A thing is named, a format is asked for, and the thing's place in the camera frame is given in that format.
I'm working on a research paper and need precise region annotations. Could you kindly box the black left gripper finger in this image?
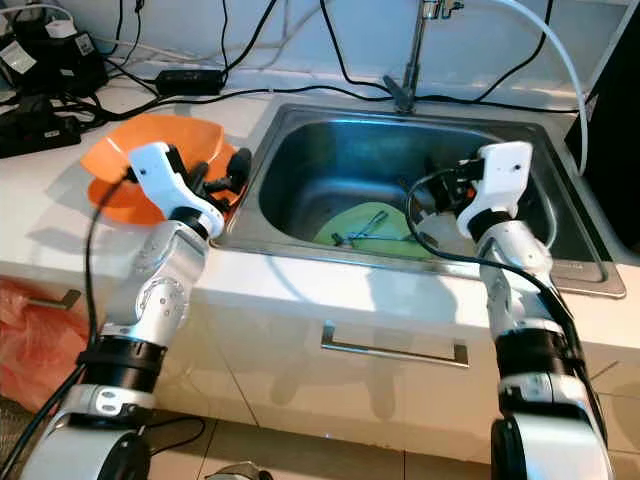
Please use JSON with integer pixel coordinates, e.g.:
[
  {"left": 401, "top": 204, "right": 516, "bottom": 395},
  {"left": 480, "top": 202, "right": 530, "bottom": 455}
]
[
  {"left": 224, "top": 147, "right": 254, "bottom": 193},
  {"left": 175, "top": 145, "right": 206, "bottom": 193}
]

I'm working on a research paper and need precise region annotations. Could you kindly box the orange bowl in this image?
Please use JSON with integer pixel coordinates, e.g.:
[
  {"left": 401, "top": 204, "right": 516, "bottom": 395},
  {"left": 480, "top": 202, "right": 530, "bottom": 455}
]
[{"left": 80, "top": 113, "right": 226, "bottom": 196}]

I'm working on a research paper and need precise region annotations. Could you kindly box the orange plate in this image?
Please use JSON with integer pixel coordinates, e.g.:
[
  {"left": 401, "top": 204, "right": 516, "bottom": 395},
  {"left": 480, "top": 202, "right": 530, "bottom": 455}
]
[{"left": 80, "top": 150, "right": 241, "bottom": 226}]

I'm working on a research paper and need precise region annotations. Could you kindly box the white kitchen cabinet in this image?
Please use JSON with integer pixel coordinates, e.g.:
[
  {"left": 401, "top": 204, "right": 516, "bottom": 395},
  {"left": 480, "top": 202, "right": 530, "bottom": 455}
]
[{"left": 0, "top": 270, "right": 640, "bottom": 471}]

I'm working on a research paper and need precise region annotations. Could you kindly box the green plate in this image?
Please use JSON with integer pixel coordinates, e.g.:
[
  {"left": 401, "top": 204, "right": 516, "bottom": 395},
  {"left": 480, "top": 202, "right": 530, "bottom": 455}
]
[{"left": 310, "top": 203, "right": 446, "bottom": 261}]

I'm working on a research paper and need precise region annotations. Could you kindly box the black power adapter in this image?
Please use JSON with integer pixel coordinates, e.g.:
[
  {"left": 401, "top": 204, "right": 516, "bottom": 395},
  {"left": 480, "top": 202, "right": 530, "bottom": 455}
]
[{"left": 155, "top": 68, "right": 226, "bottom": 97}]

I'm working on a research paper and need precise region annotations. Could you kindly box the stainless steel sink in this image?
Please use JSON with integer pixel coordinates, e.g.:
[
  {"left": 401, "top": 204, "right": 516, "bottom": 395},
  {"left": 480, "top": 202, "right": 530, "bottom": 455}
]
[{"left": 218, "top": 103, "right": 613, "bottom": 299}]

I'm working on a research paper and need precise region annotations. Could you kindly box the grey metal faucet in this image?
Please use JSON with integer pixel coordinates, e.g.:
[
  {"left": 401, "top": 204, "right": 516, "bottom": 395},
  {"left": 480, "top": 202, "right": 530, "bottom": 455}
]
[{"left": 382, "top": 0, "right": 436, "bottom": 113}]

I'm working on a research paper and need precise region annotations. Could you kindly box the black appliance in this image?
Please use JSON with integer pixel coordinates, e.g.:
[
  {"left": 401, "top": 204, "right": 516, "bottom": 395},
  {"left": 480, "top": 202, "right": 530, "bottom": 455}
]
[{"left": 578, "top": 55, "right": 640, "bottom": 251}]

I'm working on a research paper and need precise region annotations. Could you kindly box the black power strip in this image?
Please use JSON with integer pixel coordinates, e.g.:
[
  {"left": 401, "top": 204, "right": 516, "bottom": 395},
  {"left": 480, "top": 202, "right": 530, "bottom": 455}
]
[{"left": 0, "top": 95, "right": 86, "bottom": 156}]

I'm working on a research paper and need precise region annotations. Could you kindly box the black charger with white label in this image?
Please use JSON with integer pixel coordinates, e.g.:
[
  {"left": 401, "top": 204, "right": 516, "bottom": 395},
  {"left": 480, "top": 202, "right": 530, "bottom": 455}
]
[{"left": 0, "top": 15, "right": 111, "bottom": 96}]

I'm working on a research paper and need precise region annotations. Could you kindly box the grey robot left foot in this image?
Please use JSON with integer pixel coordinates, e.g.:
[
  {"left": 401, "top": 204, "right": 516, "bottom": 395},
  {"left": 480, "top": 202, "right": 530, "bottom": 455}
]
[{"left": 220, "top": 462, "right": 276, "bottom": 480}]

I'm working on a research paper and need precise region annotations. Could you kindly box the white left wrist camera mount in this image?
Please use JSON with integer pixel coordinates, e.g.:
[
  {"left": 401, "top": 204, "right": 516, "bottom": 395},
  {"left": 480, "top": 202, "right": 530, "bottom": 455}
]
[{"left": 127, "top": 141, "right": 227, "bottom": 239}]

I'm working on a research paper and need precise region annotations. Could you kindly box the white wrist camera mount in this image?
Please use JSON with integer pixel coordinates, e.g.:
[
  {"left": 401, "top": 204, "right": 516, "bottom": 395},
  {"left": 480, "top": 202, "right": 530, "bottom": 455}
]
[
  {"left": 455, "top": 140, "right": 534, "bottom": 239},
  {"left": 127, "top": 141, "right": 227, "bottom": 239}
]

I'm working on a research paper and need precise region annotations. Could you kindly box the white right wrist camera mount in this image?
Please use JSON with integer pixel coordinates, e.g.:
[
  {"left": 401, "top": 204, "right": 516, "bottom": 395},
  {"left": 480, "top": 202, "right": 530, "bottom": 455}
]
[{"left": 455, "top": 140, "right": 534, "bottom": 239}]

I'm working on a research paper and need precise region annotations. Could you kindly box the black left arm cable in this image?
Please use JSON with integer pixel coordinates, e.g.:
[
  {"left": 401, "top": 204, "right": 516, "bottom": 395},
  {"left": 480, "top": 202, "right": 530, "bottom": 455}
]
[{"left": 0, "top": 168, "right": 141, "bottom": 480}]

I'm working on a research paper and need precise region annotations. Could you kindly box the white hose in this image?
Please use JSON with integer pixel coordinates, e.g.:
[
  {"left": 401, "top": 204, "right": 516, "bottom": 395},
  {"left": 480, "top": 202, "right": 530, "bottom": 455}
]
[{"left": 490, "top": 0, "right": 593, "bottom": 176}]

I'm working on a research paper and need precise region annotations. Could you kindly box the chrome wall valve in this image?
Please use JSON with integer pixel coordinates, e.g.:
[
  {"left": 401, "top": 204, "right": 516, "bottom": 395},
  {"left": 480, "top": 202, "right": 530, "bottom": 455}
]
[{"left": 420, "top": 0, "right": 466, "bottom": 23}]

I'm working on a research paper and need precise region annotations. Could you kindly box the short steel cabinet handle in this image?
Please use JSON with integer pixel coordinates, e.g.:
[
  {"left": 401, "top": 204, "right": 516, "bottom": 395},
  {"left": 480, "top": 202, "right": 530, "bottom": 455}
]
[{"left": 40, "top": 290, "right": 83, "bottom": 311}]

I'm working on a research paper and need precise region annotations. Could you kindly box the long steel drawer handle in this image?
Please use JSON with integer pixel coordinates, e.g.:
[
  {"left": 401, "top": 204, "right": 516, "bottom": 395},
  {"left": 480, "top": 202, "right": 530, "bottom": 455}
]
[{"left": 320, "top": 322, "right": 471, "bottom": 369}]

